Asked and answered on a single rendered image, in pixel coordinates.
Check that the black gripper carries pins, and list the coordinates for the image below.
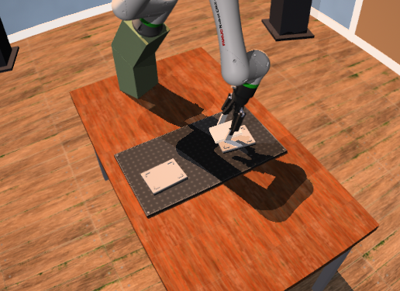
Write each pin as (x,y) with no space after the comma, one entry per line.
(236,103)

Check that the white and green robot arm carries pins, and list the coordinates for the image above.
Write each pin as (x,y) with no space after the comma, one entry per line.
(243,74)

